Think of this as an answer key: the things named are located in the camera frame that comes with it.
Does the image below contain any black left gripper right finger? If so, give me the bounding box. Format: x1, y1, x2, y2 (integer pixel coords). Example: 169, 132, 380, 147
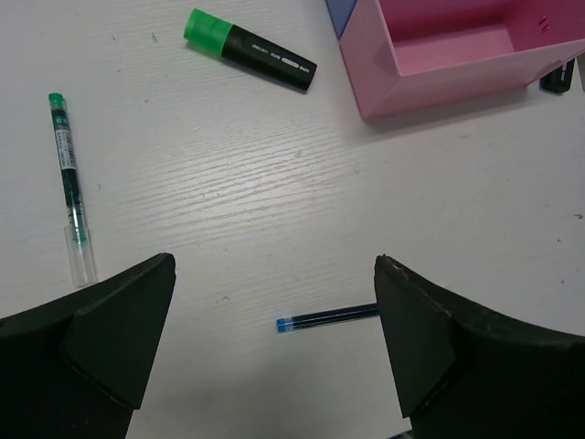
374, 255, 584, 438

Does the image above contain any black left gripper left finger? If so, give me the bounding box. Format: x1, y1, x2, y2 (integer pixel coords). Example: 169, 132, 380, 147
1, 253, 176, 438

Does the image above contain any green gel pen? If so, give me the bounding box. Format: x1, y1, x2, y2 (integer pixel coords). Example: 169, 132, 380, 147
48, 92, 97, 288

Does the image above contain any blue plastic bin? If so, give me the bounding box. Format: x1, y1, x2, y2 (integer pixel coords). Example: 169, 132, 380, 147
325, 0, 356, 39

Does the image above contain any green cap black highlighter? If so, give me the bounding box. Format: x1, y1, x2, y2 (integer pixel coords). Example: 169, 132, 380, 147
184, 8, 317, 92

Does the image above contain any blue ink pen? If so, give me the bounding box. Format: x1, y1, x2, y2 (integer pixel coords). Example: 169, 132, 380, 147
276, 303, 378, 334

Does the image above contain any purple cap black highlighter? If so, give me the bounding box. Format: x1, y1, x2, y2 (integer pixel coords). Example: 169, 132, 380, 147
539, 59, 576, 95

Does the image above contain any pink plastic bin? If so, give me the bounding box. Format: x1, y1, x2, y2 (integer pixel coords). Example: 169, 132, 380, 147
339, 1, 584, 119

